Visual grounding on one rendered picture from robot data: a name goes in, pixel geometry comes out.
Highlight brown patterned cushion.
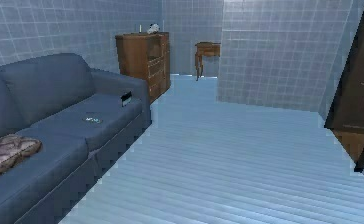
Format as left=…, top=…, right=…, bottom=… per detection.
left=0, top=133, right=43, bottom=177

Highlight dark brown room door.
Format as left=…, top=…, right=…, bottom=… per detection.
left=323, top=0, right=364, bottom=174

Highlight small flat dark remote control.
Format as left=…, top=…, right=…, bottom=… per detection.
left=82, top=116, right=104, bottom=125

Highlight brown wooden chest of drawers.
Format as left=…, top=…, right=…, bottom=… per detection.
left=114, top=31, right=172, bottom=105

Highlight white and black lumpy object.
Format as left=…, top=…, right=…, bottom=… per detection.
left=146, top=23, right=160, bottom=35

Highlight blue sofa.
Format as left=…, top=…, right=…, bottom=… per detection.
left=0, top=52, right=153, bottom=224

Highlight small black and white box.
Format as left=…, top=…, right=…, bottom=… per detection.
left=120, top=91, right=133, bottom=108

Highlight brown wooden side table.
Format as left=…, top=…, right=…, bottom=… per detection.
left=194, top=41, right=222, bottom=82

